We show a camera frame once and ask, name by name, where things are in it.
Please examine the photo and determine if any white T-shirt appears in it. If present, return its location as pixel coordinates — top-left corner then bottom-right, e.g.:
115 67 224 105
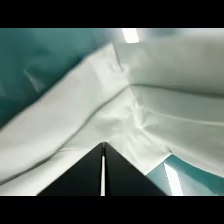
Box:
0 27 224 197

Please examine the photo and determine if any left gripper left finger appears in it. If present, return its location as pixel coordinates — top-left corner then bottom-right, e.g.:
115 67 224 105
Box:
37 142 105 197

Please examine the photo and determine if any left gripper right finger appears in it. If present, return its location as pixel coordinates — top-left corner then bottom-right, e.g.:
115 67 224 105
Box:
104 142 167 197

